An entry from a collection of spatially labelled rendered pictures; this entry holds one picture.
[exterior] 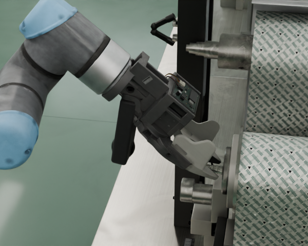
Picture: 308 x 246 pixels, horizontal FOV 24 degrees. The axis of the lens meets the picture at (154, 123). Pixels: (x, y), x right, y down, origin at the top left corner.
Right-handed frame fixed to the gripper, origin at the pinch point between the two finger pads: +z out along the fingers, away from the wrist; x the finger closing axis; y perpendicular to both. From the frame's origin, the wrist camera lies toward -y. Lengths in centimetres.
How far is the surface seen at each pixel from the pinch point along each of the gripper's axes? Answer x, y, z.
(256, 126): 19.4, 1.5, 7.4
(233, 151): -0.7, 5.4, 0.3
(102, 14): 347, -164, 1
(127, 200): 36, -41, 7
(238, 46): 24.3, 8.5, -4.3
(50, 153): 179, -155, 12
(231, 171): -3.1, 3.8, 1.5
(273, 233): -4.7, 1.0, 12.9
